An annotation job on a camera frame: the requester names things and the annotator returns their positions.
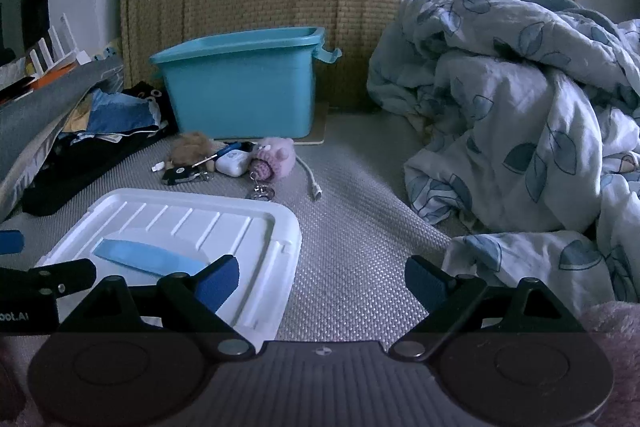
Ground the dark panel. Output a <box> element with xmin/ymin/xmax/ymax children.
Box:
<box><xmin>0</xmin><ymin>0</ymin><xmax>51</xmax><ymax>64</ymax></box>

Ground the white charging cable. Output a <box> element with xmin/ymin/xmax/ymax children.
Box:
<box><xmin>151</xmin><ymin>154</ymin><xmax>323</xmax><ymax>202</ymax></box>

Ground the black car key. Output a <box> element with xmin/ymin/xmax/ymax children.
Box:
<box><xmin>161</xmin><ymin>166</ymin><xmax>214</xmax><ymax>186</ymax></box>

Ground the blue plastic storage bin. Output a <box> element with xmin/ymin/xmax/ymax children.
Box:
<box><xmin>149</xmin><ymin>26</ymin><xmax>342</xmax><ymax>140</ymax></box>

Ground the leaf print quilt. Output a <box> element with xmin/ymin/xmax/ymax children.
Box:
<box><xmin>367</xmin><ymin>0</ymin><xmax>640</xmax><ymax>338</ymax></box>

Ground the orange box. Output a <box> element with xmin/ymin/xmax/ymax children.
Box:
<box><xmin>0</xmin><ymin>66</ymin><xmax>76</xmax><ymax>108</ymax></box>

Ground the brown plush keychain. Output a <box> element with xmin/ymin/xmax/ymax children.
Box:
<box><xmin>170</xmin><ymin>132</ymin><xmax>226</xmax><ymax>166</ymax></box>

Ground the blue-headed key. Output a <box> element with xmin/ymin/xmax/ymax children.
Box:
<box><xmin>192</xmin><ymin>141</ymin><xmax>254</xmax><ymax>168</ymax></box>

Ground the white router with antennas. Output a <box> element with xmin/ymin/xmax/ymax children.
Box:
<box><xmin>27</xmin><ymin>13</ymin><xmax>92</xmax><ymax>75</ymax></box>

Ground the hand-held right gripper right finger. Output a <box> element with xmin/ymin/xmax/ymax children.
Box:
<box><xmin>390</xmin><ymin>255</ymin><xmax>588</xmax><ymax>361</ymax></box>

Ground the white earbuds case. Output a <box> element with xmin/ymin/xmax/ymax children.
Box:
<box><xmin>215</xmin><ymin>150</ymin><xmax>252</xmax><ymax>176</ymax></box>

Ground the pink crochet keychain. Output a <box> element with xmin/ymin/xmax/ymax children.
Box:
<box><xmin>245</xmin><ymin>137</ymin><xmax>297</xmax><ymax>202</ymax></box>

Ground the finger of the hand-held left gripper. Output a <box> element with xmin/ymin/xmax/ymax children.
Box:
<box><xmin>0</xmin><ymin>259</ymin><xmax>98</xmax><ymax>296</ymax></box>
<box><xmin>0</xmin><ymin>230</ymin><xmax>25</xmax><ymax>254</ymax></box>

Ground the black cloth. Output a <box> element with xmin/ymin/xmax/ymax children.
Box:
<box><xmin>22</xmin><ymin>127</ymin><xmax>173</xmax><ymax>217</ymax></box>

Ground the black garment with white rings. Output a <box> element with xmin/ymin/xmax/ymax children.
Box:
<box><xmin>122</xmin><ymin>82</ymin><xmax>177</xmax><ymax>132</ymax></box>

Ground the blue printed pillowcase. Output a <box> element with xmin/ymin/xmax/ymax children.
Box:
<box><xmin>65</xmin><ymin>87</ymin><xmax>168</xmax><ymax>142</ymax></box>

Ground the white plastic bin lid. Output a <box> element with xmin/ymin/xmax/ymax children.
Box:
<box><xmin>34</xmin><ymin>188</ymin><xmax>302</xmax><ymax>344</ymax></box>

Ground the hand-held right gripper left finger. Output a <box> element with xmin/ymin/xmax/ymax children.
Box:
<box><xmin>59</xmin><ymin>254</ymin><xmax>253</xmax><ymax>356</ymax></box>

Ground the pink fleece clothing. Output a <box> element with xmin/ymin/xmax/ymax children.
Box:
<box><xmin>582</xmin><ymin>301</ymin><xmax>640</xmax><ymax>427</ymax></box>

